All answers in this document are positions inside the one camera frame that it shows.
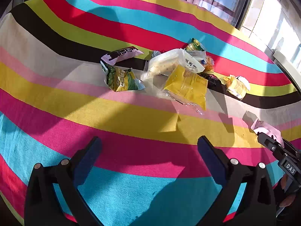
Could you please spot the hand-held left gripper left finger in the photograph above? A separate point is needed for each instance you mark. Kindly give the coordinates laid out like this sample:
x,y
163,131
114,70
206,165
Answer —
x,y
88,160

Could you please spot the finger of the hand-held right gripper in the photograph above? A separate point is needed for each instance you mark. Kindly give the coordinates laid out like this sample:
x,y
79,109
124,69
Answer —
x,y
270,144

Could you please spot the purple and black snack packet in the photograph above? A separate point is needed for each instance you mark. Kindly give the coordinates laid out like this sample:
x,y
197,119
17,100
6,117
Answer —
x,y
120,54

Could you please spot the person's right hand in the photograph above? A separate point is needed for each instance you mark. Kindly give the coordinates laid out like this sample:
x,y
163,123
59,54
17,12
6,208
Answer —
x,y
288,200

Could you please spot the orange and white snack packet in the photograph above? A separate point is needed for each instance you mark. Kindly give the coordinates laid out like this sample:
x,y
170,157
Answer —
x,y
208,64

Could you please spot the small black snack packet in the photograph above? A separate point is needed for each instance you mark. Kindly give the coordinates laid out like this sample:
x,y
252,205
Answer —
x,y
212,78

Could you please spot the large yellow cake packet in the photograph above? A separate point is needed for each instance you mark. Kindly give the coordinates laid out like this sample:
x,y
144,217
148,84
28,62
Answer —
x,y
185,84

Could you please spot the pink snack packet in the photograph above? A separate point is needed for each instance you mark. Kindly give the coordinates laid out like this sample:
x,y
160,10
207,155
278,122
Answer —
x,y
264,128

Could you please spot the white panel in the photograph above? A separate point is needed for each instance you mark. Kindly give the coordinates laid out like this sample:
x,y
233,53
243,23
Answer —
x,y
287,61

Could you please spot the green packet with yellow label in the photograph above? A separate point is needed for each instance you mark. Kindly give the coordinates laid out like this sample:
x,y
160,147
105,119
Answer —
x,y
194,45

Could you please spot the small blue white candy packet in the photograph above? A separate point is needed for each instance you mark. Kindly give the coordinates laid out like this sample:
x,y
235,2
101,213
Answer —
x,y
154,54

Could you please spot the small yellow cake packet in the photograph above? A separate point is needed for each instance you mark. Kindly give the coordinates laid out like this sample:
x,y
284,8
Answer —
x,y
236,86

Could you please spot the green pea snack packet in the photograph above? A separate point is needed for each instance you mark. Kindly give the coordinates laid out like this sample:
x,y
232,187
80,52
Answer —
x,y
120,80

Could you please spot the striped colourful tablecloth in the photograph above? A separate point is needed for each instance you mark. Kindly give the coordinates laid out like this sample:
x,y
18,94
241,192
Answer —
x,y
117,122

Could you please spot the wall socket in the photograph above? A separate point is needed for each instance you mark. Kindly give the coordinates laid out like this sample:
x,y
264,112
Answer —
x,y
285,5

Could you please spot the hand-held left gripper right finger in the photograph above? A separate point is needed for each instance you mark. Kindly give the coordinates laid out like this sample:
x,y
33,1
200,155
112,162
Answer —
x,y
209,157

